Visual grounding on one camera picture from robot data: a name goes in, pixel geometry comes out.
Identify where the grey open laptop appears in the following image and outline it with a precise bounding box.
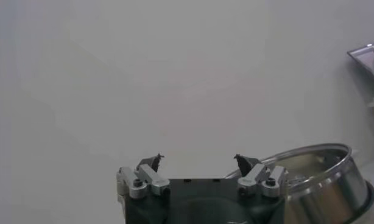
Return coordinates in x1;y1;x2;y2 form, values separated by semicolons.
347;41;374;83

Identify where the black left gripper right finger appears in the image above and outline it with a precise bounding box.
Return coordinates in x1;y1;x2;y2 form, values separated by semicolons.
233;153;288;198

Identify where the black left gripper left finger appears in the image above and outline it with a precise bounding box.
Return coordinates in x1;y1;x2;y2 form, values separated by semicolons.
116;153;171;200

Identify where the stainless steel steamer basket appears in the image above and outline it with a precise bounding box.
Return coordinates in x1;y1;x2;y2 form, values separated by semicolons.
225;142;370;224

